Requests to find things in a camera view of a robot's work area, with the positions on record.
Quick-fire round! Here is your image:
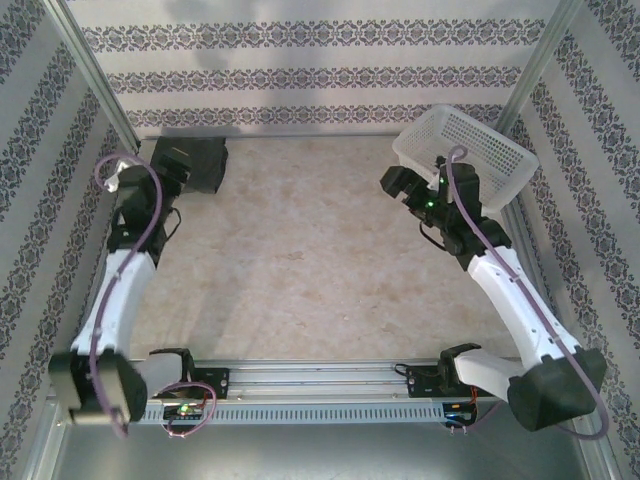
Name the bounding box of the small circuit board green light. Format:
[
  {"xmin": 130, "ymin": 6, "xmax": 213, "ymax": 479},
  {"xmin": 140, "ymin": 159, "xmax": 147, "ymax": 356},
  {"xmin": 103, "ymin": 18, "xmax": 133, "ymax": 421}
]
[{"xmin": 164, "ymin": 403, "xmax": 207, "ymax": 422}]

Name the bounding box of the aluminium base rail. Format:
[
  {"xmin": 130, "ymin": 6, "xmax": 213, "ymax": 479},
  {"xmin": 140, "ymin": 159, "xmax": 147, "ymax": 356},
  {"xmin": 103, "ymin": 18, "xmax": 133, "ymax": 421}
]
[{"xmin": 49, "ymin": 357, "xmax": 591, "ymax": 402}]

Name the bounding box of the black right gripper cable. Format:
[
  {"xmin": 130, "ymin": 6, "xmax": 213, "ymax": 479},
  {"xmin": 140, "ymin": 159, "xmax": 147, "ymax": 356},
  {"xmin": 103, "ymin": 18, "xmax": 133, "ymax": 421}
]
[{"xmin": 419, "ymin": 219, "xmax": 451, "ymax": 252}]

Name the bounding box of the aluminium frame post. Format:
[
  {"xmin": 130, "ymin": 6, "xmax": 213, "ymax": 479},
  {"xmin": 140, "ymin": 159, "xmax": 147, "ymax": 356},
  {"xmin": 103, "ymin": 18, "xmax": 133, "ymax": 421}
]
[
  {"xmin": 49, "ymin": 0, "xmax": 144, "ymax": 157},
  {"xmin": 497, "ymin": 0, "xmax": 585, "ymax": 140}
]

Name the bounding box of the grey slotted cable duct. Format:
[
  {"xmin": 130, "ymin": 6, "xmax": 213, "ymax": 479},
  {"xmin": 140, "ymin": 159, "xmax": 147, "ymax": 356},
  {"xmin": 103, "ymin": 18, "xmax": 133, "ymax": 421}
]
[{"xmin": 144, "ymin": 402, "xmax": 447, "ymax": 426}]

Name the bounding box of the dark grey t-shirt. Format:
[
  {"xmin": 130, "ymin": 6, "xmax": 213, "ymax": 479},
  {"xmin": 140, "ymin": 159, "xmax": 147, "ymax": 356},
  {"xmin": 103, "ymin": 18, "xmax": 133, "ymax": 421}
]
[{"xmin": 151, "ymin": 135, "xmax": 230, "ymax": 196}]

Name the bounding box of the white perforated plastic basket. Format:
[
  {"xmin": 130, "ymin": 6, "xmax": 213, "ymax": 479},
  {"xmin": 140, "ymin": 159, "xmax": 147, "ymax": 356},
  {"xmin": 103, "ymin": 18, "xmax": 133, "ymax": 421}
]
[{"xmin": 392, "ymin": 103, "xmax": 540, "ymax": 217}]

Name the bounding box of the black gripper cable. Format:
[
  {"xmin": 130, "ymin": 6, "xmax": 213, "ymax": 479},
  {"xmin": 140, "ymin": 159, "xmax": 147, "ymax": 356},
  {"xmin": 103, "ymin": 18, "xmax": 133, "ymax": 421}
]
[
  {"xmin": 164, "ymin": 207, "xmax": 183, "ymax": 242},
  {"xmin": 419, "ymin": 219, "xmax": 451, "ymax": 252}
]

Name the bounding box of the small circuit board blue light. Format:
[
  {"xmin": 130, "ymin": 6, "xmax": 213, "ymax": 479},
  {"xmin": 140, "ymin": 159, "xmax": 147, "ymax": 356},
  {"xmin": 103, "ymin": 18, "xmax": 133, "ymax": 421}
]
[{"xmin": 442, "ymin": 402, "xmax": 480, "ymax": 427}]

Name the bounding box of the thin purple wire loop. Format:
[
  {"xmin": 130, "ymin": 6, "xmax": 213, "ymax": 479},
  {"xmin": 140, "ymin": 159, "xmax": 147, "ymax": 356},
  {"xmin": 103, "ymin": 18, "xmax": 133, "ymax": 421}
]
[{"xmin": 167, "ymin": 383, "xmax": 222, "ymax": 440}]

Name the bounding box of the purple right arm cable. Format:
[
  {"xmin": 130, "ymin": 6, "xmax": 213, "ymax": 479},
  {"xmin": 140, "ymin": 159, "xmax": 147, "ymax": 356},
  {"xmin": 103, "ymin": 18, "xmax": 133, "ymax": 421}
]
[{"xmin": 447, "ymin": 145, "xmax": 610, "ymax": 442}]

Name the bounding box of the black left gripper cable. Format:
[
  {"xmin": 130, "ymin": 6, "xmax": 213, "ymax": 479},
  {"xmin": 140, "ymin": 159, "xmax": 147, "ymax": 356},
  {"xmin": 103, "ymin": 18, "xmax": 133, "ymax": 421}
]
[{"xmin": 164, "ymin": 207, "xmax": 183, "ymax": 242}]

